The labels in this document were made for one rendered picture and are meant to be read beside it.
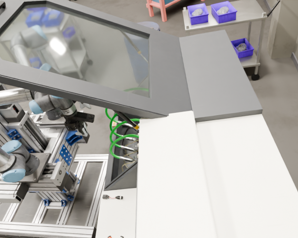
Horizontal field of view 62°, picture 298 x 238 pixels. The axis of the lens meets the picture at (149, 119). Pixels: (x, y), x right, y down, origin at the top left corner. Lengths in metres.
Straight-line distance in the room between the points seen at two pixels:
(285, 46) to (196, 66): 2.81
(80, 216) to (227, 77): 1.80
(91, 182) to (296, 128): 2.25
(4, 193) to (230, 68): 1.61
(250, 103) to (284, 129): 1.99
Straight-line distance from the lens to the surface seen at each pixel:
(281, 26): 3.87
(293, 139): 3.01
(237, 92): 1.16
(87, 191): 2.56
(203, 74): 1.27
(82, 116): 1.37
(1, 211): 2.96
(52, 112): 2.03
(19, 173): 1.58
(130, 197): 1.48
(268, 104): 3.33
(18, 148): 1.68
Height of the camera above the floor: 2.26
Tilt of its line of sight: 45 degrees down
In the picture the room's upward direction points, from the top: 15 degrees counter-clockwise
